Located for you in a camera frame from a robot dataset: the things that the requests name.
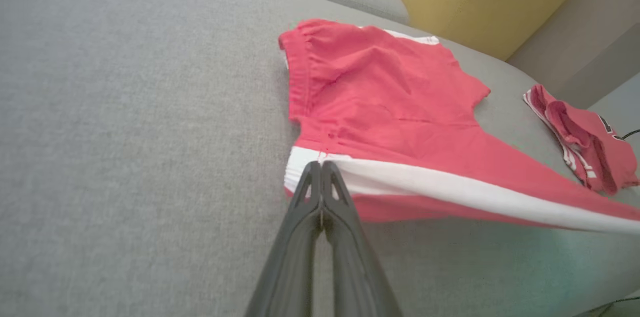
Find red jersey with white trim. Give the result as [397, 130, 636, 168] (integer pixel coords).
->
[523, 84, 640, 197]

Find grey sofa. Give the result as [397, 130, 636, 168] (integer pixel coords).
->
[0, 0, 640, 317]

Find red shorts with white stripe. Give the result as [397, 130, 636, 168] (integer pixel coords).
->
[277, 18, 640, 237]

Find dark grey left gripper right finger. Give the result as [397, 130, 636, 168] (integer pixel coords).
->
[320, 161, 403, 317]

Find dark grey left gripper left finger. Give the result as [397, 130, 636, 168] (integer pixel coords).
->
[245, 161, 323, 317]

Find grey sofa armrest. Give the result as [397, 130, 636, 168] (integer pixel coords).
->
[505, 0, 640, 111]

